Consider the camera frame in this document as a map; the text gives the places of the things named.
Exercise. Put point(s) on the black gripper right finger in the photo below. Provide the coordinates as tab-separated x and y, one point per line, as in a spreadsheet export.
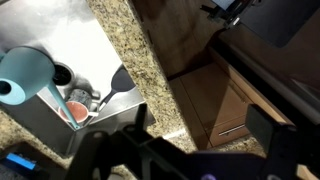
266	126

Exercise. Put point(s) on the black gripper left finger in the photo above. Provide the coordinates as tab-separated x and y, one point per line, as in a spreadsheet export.
90	156

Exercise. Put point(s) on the wooden base cabinet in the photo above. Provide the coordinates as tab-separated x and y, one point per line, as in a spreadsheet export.
213	96

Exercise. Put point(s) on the patterned mug pink inside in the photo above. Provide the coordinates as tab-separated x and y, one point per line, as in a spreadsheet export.
77	111

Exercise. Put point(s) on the blue sponge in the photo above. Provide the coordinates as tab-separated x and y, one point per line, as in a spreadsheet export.
20	161

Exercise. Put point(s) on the dark grey spatula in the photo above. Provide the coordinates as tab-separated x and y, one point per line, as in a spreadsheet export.
121	81

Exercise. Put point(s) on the teal watering can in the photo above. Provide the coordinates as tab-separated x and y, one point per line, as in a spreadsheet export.
23	70

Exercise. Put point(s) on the stainless steel sink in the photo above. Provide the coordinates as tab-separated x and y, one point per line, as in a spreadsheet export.
83	40

